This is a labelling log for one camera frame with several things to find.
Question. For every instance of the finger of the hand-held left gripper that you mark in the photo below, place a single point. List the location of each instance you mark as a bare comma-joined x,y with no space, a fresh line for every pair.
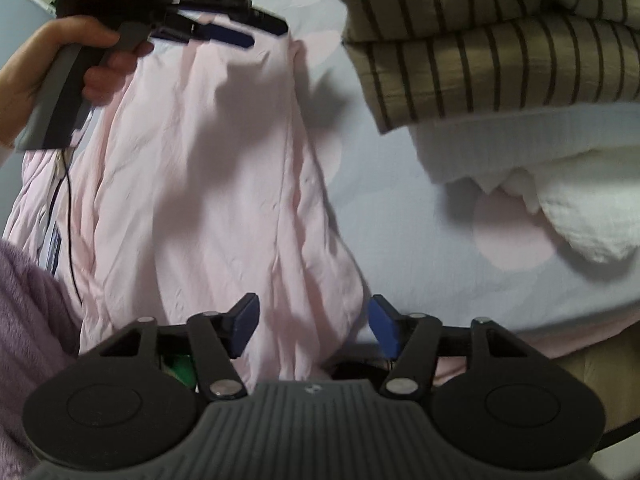
227,35
267,21

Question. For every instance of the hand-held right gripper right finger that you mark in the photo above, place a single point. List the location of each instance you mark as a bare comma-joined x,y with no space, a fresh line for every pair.
382,325

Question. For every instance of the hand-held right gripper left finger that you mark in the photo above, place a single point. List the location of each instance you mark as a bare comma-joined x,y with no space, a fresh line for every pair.
247,322

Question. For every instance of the pink flower-embossed garment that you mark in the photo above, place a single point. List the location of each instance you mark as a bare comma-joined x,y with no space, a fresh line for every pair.
200,185

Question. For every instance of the person's left hand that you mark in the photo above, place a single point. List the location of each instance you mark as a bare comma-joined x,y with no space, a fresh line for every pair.
30,75

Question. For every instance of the green object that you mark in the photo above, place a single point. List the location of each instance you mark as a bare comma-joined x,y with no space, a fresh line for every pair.
180,370

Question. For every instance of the bed with grey dotted sheet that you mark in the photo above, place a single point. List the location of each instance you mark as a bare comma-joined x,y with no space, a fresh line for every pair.
400,210

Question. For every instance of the tan striped garment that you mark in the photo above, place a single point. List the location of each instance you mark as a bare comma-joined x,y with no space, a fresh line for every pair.
475,60

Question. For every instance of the white garment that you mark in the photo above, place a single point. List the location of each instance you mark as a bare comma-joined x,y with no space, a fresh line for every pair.
575,220

